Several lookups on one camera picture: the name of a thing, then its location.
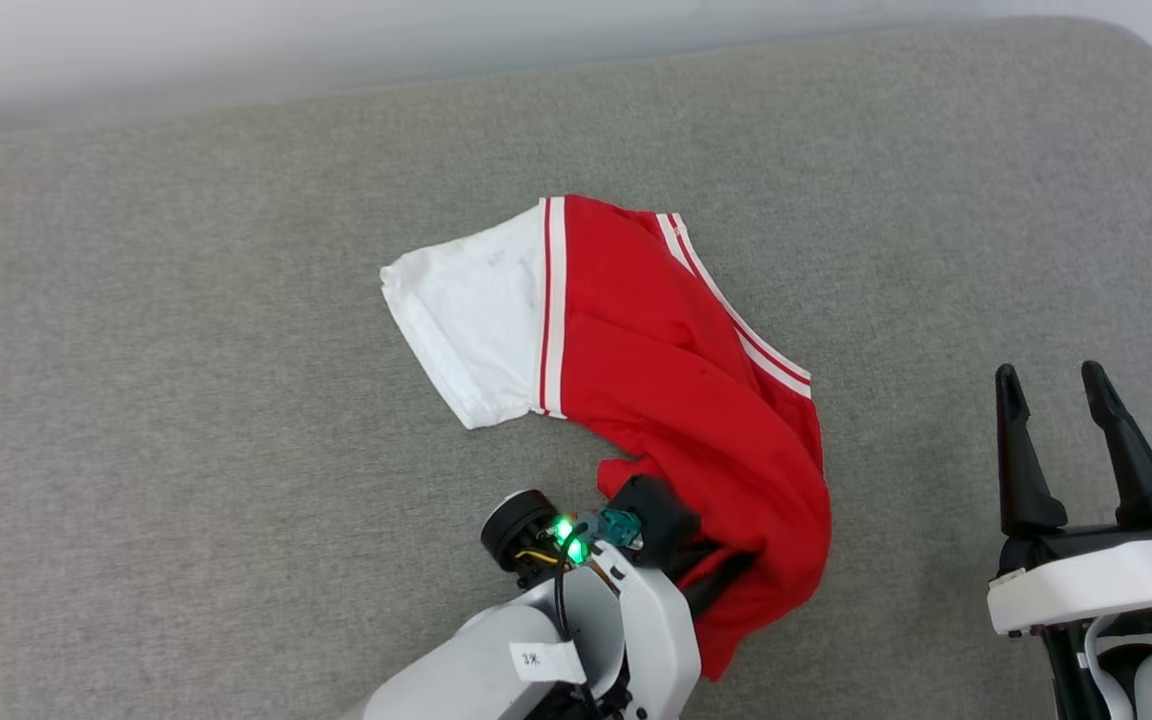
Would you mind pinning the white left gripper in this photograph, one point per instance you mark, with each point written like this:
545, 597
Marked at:
658, 640

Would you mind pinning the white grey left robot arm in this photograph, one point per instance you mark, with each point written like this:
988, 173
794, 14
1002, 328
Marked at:
476, 660

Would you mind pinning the red and white t-shirt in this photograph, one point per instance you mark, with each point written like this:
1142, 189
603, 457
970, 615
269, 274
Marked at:
656, 350

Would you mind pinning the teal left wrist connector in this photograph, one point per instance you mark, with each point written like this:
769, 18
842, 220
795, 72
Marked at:
619, 526

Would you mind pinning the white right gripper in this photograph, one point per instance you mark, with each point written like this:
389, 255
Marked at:
1086, 590

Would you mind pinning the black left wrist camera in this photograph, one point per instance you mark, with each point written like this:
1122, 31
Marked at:
658, 515

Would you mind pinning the grey fabric sofa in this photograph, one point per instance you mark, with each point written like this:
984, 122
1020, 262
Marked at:
186, 400

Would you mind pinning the white paper label tag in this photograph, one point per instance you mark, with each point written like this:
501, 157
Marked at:
546, 660

